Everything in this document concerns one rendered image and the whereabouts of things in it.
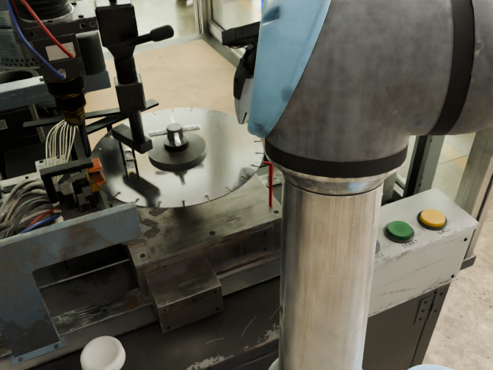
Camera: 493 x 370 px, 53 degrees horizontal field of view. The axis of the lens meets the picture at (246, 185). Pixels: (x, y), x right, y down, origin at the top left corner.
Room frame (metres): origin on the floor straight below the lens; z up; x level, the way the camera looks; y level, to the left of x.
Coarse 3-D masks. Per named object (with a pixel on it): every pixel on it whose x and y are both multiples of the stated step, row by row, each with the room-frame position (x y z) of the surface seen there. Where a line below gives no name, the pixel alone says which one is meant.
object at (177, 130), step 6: (174, 120) 0.82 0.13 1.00; (168, 126) 0.79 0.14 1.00; (174, 126) 0.79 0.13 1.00; (180, 126) 0.79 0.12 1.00; (186, 126) 0.79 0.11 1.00; (192, 126) 0.79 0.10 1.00; (198, 126) 0.79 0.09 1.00; (150, 132) 0.78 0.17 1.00; (156, 132) 0.78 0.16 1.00; (162, 132) 0.78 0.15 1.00; (168, 132) 0.78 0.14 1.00; (174, 132) 0.77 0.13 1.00; (180, 132) 0.78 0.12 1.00; (168, 138) 0.78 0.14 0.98; (174, 138) 0.76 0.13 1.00; (180, 138) 0.78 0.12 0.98; (180, 144) 0.74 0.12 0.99
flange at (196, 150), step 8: (160, 136) 0.83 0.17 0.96; (184, 136) 0.80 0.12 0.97; (192, 136) 0.82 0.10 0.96; (160, 144) 0.79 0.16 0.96; (168, 144) 0.77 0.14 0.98; (184, 144) 0.77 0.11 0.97; (192, 144) 0.79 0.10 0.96; (200, 144) 0.79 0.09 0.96; (152, 152) 0.77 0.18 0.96; (160, 152) 0.77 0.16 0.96; (168, 152) 0.77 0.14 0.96; (176, 152) 0.76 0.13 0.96; (184, 152) 0.76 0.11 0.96; (192, 152) 0.76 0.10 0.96; (200, 152) 0.77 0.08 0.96; (152, 160) 0.75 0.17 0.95; (160, 160) 0.74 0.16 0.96; (168, 160) 0.74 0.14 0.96; (176, 160) 0.74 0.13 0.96; (184, 160) 0.74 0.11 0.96; (192, 160) 0.74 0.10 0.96
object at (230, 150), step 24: (144, 120) 0.90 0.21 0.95; (168, 120) 0.90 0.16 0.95; (192, 120) 0.90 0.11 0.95; (216, 120) 0.89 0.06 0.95; (96, 144) 0.82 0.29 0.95; (216, 144) 0.81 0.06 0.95; (240, 144) 0.80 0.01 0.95; (120, 168) 0.73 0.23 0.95; (144, 168) 0.73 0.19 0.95; (168, 168) 0.73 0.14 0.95; (192, 168) 0.73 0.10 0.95; (216, 168) 0.73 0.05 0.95; (240, 168) 0.72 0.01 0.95; (120, 192) 0.67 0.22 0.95; (144, 192) 0.66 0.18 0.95; (168, 192) 0.66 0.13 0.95; (192, 192) 0.66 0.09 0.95; (216, 192) 0.66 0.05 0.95
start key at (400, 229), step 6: (390, 222) 0.62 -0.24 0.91; (396, 222) 0.61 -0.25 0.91; (402, 222) 0.61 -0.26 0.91; (390, 228) 0.60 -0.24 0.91; (396, 228) 0.60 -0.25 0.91; (402, 228) 0.60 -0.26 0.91; (408, 228) 0.60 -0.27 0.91; (390, 234) 0.59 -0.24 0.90; (396, 234) 0.59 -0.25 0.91; (402, 234) 0.59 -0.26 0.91; (408, 234) 0.59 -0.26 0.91
